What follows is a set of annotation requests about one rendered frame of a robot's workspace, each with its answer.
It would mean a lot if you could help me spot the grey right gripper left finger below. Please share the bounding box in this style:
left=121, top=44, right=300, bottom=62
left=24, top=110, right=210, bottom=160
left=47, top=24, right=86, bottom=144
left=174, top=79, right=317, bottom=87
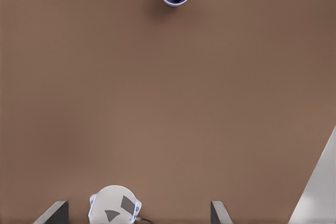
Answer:
left=33, top=200, right=69, bottom=224

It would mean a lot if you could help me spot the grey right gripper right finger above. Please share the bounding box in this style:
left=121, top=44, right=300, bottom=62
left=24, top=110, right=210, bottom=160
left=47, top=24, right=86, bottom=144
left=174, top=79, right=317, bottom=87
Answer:
left=211, top=200, right=234, bottom=224

